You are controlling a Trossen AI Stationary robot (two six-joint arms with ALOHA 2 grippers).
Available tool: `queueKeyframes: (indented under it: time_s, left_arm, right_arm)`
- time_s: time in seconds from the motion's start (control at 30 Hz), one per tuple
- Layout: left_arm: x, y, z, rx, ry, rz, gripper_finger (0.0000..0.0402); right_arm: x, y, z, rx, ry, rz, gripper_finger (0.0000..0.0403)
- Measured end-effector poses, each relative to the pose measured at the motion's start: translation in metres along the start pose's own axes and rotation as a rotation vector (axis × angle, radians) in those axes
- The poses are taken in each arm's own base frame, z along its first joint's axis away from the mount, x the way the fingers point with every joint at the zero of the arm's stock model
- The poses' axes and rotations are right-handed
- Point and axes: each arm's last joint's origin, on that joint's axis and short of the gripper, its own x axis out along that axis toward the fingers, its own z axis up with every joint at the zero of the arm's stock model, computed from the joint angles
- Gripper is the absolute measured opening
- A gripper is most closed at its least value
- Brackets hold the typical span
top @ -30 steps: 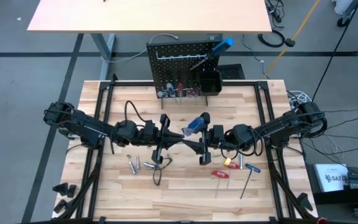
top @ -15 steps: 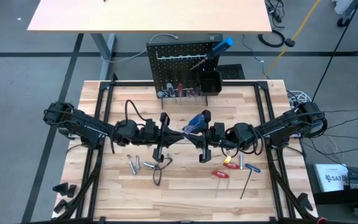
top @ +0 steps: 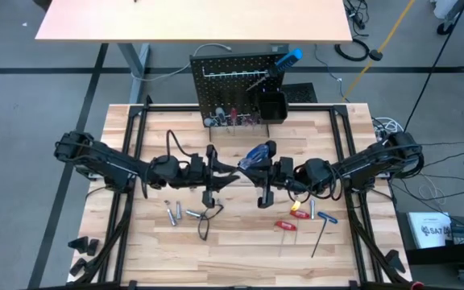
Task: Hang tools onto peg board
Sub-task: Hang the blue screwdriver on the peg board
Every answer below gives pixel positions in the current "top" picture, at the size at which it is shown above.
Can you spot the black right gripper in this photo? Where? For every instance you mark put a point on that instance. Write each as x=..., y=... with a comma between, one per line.
x=283, y=173

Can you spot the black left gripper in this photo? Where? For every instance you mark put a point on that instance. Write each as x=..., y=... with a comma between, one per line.
x=195, y=173

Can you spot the black safety glasses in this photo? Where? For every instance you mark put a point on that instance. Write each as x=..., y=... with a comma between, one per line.
x=204, y=217

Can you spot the silver socket extension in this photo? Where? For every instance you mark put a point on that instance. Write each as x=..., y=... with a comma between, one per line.
x=178, y=210
x=171, y=217

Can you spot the black and blue large screwdriver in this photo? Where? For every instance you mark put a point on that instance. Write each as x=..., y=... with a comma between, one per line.
x=288, y=59

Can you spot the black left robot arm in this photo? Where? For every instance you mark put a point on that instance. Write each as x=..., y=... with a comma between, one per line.
x=107, y=165

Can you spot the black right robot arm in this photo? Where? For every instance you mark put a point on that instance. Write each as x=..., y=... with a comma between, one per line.
x=361, y=165

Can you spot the black plastic pegboard bin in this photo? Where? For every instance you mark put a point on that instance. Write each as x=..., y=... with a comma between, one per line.
x=273, y=108

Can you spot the black metal pegboard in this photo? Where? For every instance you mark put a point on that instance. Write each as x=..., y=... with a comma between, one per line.
x=224, y=96

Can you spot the black metal grate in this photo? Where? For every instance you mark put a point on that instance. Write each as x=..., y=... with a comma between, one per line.
x=302, y=93

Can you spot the white power strip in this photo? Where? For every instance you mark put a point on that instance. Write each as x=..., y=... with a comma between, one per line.
x=382, y=135

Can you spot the light wooden desk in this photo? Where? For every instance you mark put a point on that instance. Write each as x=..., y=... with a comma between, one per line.
x=195, y=20

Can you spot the white printed box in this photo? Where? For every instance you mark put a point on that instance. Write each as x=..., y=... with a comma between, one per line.
x=429, y=229

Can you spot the red round button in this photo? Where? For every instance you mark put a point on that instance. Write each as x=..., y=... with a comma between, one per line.
x=417, y=286

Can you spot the black aluminium frame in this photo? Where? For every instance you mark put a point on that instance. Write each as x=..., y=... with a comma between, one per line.
x=167, y=108

